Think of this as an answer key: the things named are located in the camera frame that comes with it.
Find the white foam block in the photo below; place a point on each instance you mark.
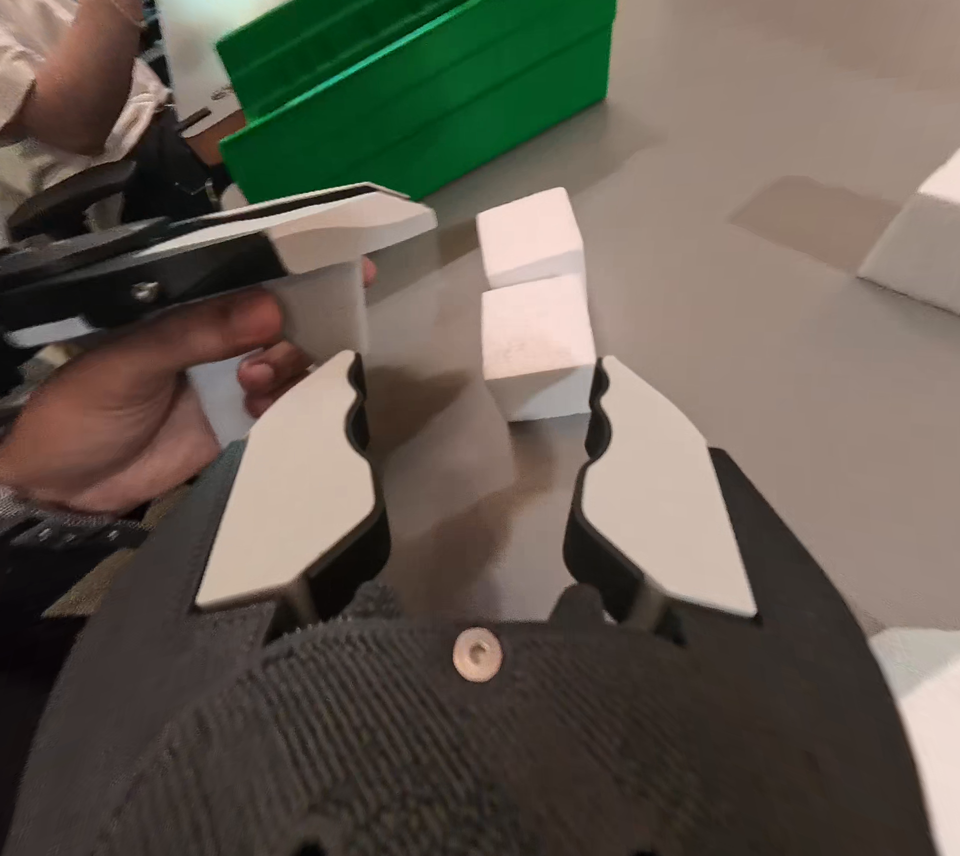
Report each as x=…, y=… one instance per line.
x=536, y=346
x=529, y=234
x=926, y=241
x=930, y=706

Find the person's left hand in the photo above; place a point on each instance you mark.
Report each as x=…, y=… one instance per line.
x=112, y=421

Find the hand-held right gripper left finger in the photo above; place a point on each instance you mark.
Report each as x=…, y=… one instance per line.
x=292, y=496

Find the another person's forearm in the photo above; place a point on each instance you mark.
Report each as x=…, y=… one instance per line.
x=82, y=69

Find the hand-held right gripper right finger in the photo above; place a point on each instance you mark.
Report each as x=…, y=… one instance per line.
x=660, y=511

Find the grey desk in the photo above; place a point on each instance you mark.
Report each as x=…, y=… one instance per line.
x=750, y=84

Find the white cardboard box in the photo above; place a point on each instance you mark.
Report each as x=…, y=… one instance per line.
x=199, y=46

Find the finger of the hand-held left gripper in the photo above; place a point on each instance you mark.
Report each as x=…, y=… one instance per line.
x=352, y=234
x=247, y=219

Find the black office chair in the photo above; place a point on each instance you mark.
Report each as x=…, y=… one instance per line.
x=157, y=174

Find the green plastic bin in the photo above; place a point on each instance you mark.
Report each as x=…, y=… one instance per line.
x=450, y=84

